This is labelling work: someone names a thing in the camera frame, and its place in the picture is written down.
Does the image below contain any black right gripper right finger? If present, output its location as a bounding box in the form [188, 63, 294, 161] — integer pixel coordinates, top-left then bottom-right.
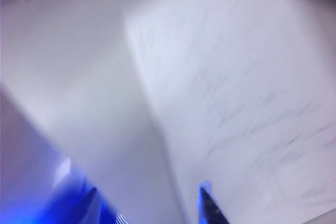
[197, 180, 232, 224]

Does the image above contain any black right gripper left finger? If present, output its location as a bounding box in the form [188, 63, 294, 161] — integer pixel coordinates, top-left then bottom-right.
[54, 186, 99, 224]

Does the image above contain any white wrinkled paper sheet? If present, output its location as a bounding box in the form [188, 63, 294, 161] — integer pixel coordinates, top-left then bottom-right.
[123, 0, 336, 224]

